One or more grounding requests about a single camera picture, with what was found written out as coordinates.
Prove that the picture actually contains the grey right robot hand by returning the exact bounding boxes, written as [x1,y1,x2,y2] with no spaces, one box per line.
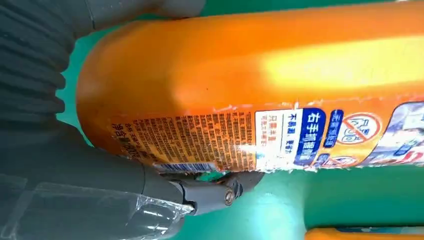
[0,0,266,240]

